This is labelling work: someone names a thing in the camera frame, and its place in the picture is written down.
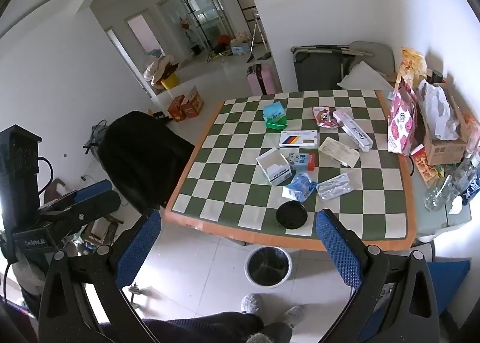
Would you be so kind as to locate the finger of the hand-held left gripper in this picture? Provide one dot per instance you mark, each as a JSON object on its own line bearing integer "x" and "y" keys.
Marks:
{"x": 93, "y": 187}
{"x": 95, "y": 208}

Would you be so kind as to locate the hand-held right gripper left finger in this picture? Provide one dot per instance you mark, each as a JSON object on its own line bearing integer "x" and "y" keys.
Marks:
{"x": 138, "y": 245}

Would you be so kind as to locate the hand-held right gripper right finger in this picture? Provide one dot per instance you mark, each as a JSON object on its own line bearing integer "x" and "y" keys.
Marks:
{"x": 337, "y": 245}

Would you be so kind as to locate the white bin with black liner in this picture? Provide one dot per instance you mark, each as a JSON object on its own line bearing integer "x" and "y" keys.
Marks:
{"x": 268, "y": 266}

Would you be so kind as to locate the blue green rice bag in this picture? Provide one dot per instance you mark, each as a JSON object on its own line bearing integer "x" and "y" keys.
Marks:
{"x": 274, "y": 112}

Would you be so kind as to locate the small metal dumbbell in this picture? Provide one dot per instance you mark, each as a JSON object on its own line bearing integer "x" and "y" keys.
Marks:
{"x": 137, "y": 293}

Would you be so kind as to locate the black round lid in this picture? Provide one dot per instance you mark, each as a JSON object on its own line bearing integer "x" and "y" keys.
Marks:
{"x": 291, "y": 214}

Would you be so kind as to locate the clear plastic blister pack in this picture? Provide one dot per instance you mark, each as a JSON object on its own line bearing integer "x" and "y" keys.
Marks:
{"x": 333, "y": 187}

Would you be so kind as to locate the black covered chair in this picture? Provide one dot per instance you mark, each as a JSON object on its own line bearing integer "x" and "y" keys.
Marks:
{"x": 144, "y": 155}

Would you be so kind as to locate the blue plastic wrapper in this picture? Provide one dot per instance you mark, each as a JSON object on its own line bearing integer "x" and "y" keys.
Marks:
{"x": 300, "y": 186}

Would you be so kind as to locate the grey fuzzy slipper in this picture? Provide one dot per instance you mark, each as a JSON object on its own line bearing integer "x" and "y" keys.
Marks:
{"x": 294, "y": 315}
{"x": 251, "y": 303}

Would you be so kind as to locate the white paper packet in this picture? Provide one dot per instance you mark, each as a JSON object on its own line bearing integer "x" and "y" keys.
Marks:
{"x": 339, "y": 152}

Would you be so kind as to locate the white open cardboard box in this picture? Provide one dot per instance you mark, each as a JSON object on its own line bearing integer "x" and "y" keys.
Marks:
{"x": 272, "y": 167}

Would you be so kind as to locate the clear plastic bottle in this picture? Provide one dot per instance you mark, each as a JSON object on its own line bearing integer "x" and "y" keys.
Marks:
{"x": 437, "y": 195}
{"x": 465, "y": 174}

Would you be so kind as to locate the white box with striped flag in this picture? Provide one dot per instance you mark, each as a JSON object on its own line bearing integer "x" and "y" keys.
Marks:
{"x": 299, "y": 138}

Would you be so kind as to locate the orange carton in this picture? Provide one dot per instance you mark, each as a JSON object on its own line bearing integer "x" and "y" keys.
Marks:
{"x": 193, "y": 101}
{"x": 176, "y": 107}

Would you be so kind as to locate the pink white toothpaste box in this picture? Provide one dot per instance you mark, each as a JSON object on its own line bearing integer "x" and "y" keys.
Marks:
{"x": 352, "y": 130}

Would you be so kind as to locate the red biscuit packet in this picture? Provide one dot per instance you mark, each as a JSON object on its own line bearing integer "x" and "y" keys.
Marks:
{"x": 423, "y": 165}

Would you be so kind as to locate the green white checkered table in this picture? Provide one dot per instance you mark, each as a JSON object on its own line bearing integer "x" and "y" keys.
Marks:
{"x": 225, "y": 163}

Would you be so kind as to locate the red white snack packet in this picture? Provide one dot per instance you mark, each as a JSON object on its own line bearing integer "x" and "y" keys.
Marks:
{"x": 324, "y": 117}

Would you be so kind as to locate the yellow bucket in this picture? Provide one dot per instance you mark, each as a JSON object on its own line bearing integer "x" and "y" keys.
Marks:
{"x": 168, "y": 81}

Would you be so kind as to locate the beige cloth bundle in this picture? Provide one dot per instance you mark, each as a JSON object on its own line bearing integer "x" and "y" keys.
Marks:
{"x": 159, "y": 67}

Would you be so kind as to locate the pink patterned gift bag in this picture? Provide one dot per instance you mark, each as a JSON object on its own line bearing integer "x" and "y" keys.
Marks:
{"x": 402, "y": 122}

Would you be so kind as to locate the brown cardboard box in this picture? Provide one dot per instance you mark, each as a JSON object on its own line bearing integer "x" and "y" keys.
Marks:
{"x": 446, "y": 150}

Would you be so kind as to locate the white plastic bag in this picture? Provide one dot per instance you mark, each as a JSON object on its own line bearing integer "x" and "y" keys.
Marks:
{"x": 438, "y": 110}

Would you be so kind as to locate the white board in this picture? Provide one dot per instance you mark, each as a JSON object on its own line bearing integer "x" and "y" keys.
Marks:
{"x": 363, "y": 78}

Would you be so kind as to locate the grey folding bed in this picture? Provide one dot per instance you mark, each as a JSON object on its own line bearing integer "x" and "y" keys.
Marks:
{"x": 318, "y": 67}

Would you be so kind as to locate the pink suitcase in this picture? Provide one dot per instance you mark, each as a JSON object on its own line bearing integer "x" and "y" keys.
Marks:
{"x": 262, "y": 78}

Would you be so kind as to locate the black coat rack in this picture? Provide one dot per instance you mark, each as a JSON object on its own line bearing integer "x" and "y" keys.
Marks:
{"x": 195, "y": 24}

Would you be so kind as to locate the grey folded chair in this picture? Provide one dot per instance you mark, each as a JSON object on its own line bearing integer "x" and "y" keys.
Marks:
{"x": 373, "y": 52}

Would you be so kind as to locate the orange snack bag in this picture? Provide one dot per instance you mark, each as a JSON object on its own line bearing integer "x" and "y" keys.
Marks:
{"x": 412, "y": 62}

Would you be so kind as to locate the light blue cardboard box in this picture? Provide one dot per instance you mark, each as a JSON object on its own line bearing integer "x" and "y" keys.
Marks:
{"x": 239, "y": 49}

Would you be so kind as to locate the metal tripod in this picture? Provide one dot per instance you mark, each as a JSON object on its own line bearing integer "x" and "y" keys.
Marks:
{"x": 255, "y": 37}

